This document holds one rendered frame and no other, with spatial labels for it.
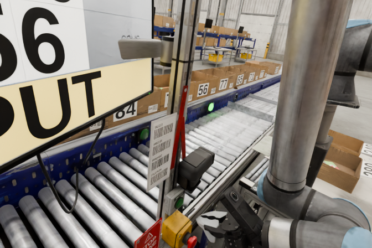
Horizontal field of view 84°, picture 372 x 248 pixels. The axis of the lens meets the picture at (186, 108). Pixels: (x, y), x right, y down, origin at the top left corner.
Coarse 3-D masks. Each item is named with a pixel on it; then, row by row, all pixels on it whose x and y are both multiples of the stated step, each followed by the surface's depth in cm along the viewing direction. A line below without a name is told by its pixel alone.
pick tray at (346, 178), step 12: (336, 156) 132; (348, 156) 127; (324, 168) 113; (336, 168) 109; (348, 168) 128; (360, 168) 112; (324, 180) 114; (336, 180) 110; (348, 180) 106; (348, 192) 107
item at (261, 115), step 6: (228, 102) 210; (234, 102) 206; (234, 108) 207; (240, 108) 203; (246, 108) 199; (252, 108) 196; (252, 114) 196; (258, 114) 193; (264, 114) 190; (270, 120) 187
